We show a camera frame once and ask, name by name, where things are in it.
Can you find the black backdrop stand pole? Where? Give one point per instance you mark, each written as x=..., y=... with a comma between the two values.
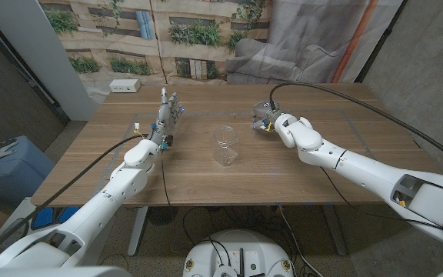
x=380, y=43

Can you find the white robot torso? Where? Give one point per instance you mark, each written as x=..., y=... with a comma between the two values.
x=52, y=272

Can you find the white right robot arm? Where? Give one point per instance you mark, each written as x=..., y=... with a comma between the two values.
x=360, y=169

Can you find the blue plastic bin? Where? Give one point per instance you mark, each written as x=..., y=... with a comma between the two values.
x=14, y=173

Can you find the small white connector plug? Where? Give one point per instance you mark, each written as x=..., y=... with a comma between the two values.
x=137, y=126

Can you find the black round floor fan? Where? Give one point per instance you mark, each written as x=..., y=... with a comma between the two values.
x=162, y=216

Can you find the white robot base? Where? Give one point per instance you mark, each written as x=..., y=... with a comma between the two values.
x=237, y=246

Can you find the white floor box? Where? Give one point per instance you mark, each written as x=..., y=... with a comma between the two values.
x=21, y=209

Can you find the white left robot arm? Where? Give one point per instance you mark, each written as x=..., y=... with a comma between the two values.
x=129, y=184

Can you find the clear hourglass plastic cup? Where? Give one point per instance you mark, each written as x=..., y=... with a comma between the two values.
x=225, y=157

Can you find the blue and black floor item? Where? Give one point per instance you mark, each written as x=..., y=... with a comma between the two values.
x=44, y=217

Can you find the white table leg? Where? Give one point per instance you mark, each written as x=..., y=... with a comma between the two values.
x=335, y=231
x=137, y=234

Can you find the white power strip box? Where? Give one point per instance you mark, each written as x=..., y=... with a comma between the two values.
x=124, y=85

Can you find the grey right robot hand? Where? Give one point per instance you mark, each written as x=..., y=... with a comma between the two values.
x=264, y=113

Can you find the printed fabric backdrop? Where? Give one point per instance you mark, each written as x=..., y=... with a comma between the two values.
x=302, y=46

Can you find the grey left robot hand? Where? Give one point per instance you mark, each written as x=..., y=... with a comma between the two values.
x=164, y=115

